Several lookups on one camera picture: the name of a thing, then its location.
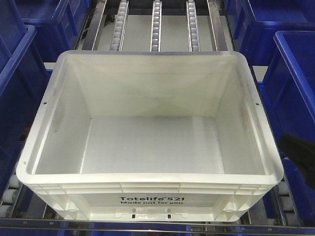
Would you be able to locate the blue bin right far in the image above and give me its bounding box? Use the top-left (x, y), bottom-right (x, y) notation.
top-left (224, 0), bottom-right (315, 66)

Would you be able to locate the front steel shelf bar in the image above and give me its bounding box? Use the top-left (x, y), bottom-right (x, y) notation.
top-left (0, 218), bottom-right (315, 236)

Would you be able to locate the near right roller track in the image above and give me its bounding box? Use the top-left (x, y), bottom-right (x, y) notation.
top-left (273, 178), bottom-right (303, 227)

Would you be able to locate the roller track rail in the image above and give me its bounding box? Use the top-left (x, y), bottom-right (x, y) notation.
top-left (150, 0), bottom-right (162, 52)
top-left (110, 0), bottom-right (129, 51)
top-left (186, 0), bottom-right (200, 52)

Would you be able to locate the white plastic tote bin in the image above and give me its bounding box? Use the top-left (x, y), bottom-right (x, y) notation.
top-left (16, 51), bottom-right (284, 222)

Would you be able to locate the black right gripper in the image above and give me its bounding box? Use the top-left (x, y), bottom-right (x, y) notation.
top-left (280, 134), bottom-right (315, 187)

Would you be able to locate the blue bin right near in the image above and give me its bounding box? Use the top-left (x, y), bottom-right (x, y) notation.
top-left (262, 30), bottom-right (315, 220)

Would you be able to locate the blue bin left far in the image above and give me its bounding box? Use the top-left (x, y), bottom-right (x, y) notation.
top-left (15, 0), bottom-right (91, 62)

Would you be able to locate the left roller track rail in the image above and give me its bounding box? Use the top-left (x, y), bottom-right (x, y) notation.
top-left (110, 0), bottom-right (129, 51)

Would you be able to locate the blue bin left near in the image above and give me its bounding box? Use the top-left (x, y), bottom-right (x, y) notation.
top-left (0, 25), bottom-right (49, 192)

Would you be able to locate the middle roller track rail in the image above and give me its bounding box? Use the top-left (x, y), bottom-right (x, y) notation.
top-left (150, 0), bottom-right (162, 52)

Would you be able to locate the right roller track rail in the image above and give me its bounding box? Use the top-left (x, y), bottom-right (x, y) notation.
top-left (186, 0), bottom-right (200, 52)

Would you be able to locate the blue bin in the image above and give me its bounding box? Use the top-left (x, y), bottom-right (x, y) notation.
top-left (15, 0), bottom-right (91, 62)
top-left (0, 25), bottom-right (49, 192)
top-left (224, 0), bottom-right (315, 66)
top-left (262, 30), bottom-right (315, 220)

